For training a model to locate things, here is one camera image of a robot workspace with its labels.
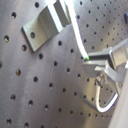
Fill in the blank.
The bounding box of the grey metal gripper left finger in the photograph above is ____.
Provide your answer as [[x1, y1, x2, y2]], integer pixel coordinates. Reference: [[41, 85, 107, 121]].
[[83, 61, 126, 88]]

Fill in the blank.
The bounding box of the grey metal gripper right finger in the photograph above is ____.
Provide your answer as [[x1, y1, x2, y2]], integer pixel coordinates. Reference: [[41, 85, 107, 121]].
[[86, 47, 114, 62]]

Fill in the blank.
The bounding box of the white cable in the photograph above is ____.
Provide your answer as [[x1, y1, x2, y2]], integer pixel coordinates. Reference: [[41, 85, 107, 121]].
[[65, 0, 120, 114]]

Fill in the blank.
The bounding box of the grey metal cable clip bracket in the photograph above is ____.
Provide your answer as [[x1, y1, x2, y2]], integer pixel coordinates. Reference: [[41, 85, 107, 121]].
[[23, 0, 71, 52]]

